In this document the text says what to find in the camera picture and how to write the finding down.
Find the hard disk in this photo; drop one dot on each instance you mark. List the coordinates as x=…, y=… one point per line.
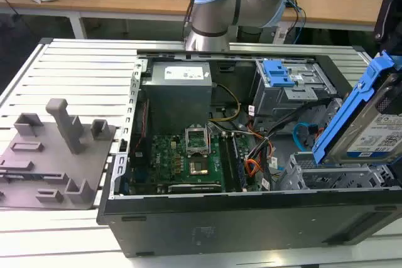
x=370, y=136

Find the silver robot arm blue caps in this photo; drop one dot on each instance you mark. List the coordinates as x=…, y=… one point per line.
x=213, y=13

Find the metal disk bay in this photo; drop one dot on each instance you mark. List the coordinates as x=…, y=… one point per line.
x=339, y=177

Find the black RAM slot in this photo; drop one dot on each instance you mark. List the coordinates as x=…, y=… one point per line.
x=237, y=161
x=225, y=161

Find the blue plastic cage latch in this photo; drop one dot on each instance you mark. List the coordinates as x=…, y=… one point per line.
x=278, y=75

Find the metal drive cage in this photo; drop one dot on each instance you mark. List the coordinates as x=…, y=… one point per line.
x=282, y=98

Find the grey power supply unit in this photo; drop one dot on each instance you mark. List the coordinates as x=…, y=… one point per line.
x=177, y=98

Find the CPU socket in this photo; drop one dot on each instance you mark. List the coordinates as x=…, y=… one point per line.
x=198, y=168

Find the green motherboard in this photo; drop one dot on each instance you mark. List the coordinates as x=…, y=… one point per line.
x=171, y=158

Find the black graphics card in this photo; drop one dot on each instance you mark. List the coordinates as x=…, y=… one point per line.
x=193, y=188

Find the black open PC case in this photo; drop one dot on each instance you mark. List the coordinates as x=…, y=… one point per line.
x=220, y=224

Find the grey parts rack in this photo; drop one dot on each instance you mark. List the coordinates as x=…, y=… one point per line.
x=56, y=167

